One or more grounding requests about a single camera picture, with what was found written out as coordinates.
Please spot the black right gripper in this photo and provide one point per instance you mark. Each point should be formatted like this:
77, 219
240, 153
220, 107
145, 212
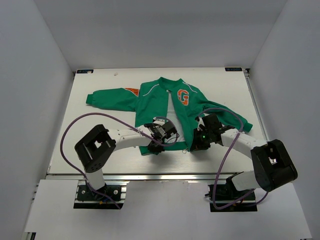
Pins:
197, 145

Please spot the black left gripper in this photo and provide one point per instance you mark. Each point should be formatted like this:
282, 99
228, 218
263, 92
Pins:
157, 150

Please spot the green kids varsity jacket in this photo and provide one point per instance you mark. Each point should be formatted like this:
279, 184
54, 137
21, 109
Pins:
176, 100

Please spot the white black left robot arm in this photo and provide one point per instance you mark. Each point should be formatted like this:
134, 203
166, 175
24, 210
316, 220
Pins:
95, 148

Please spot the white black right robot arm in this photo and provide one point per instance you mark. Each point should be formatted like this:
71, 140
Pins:
272, 164

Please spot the dark label sticker right corner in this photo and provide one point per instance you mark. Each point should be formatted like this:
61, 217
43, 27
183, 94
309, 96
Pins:
233, 69

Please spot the dark label sticker corner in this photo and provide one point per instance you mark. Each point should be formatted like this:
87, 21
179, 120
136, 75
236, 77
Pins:
233, 69
84, 71

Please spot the dark label sticker left corner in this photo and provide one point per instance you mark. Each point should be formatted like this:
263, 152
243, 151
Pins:
84, 71

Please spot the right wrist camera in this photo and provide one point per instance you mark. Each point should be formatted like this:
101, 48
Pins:
200, 124

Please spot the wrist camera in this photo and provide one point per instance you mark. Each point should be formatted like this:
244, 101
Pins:
159, 121
200, 124

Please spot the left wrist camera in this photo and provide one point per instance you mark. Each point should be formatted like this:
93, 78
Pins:
159, 121

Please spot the aluminium front table rail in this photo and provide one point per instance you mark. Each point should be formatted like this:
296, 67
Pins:
139, 177

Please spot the aluminium right side rail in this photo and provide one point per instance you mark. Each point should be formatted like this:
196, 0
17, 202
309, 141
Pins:
246, 72

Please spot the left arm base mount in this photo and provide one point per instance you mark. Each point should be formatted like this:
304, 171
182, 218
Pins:
110, 197

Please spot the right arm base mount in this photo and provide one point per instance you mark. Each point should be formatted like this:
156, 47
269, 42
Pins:
223, 197

